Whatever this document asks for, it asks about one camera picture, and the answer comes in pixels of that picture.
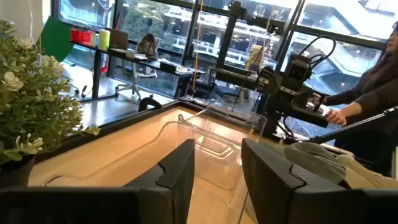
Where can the person's hand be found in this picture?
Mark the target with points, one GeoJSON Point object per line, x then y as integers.
{"type": "Point", "coordinates": [336, 117]}

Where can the red box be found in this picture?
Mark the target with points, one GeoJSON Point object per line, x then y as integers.
{"type": "Point", "coordinates": [81, 37]}

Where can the brown box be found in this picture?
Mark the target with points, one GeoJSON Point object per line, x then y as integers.
{"type": "Point", "coordinates": [118, 39]}

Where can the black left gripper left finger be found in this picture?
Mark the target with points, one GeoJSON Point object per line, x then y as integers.
{"type": "Point", "coordinates": [174, 174]}

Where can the white office chair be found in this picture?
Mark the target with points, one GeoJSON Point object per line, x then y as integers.
{"type": "Point", "coordinates": [136, 79]}

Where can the black metal post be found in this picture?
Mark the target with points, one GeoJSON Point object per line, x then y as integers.
{"type": "Point", "coordinates": [230, 37]}

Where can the black table clamp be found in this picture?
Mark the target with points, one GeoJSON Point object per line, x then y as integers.
{"type": "Point", "coordinates": [146, 102]}

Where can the orange thin pole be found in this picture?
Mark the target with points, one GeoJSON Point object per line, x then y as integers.
{"type": "Point", "coordinates": [196, 46]}

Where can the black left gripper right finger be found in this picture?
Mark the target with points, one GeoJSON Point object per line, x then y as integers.
{"type": "Point", "coordinates": [267, 186]}

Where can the patterned bag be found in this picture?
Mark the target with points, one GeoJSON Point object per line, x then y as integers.
{"type": "Point", "coordinates": [148, 46]}

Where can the dark green baseball cap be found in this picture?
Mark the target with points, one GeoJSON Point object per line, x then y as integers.
{"type": "Point", "coordinates": [314, 161]}

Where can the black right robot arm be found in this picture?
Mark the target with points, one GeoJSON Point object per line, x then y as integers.
{"type": "Point", "coordinates": [273, 121]}

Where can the green round board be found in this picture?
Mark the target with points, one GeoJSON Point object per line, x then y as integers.
{"type": "Point", "coordinates": [57, 37]}

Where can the green potted artificial plant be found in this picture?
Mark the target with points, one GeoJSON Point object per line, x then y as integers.
{"type": "Point", "coordinates": [37, 102]}

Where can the yellow-green cylinder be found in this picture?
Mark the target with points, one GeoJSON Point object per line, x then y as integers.
{"type": "Point", "coordinates": [104, 40]}

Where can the black diagonal beam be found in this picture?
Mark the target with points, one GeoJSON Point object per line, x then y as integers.
{"type": "Point", "coordinates": [357, 125]}

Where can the white and yellow cup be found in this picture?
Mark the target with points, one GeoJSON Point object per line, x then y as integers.
{"type": "Point", "coordinates": [254, 57]}

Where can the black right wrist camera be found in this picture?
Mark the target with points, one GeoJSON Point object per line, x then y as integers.
{"type": "Point", "coordinates": [299, 68]}

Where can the beige baseball cap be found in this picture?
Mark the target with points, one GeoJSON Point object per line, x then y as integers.
{"type": "Point", "coordinates": [367, 174]}

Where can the person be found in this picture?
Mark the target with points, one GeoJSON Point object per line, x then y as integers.
{"type": "Point", "coordinates": [379, 93]}

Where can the black office desk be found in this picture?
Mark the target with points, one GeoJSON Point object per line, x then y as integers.
{"type": "Point", "coordinates": [140, 60]}

